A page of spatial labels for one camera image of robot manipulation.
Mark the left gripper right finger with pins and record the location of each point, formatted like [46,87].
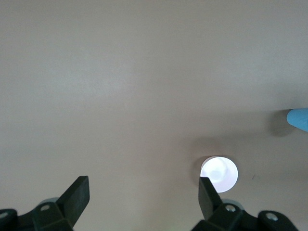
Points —
[207,199]

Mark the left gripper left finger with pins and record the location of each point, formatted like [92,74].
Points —
[74,197]

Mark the blue plastic cup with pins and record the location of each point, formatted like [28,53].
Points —
[299,119]

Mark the pink bowl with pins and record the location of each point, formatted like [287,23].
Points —
[221,170]

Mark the brown table cover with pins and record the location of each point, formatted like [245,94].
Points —
[120,72]

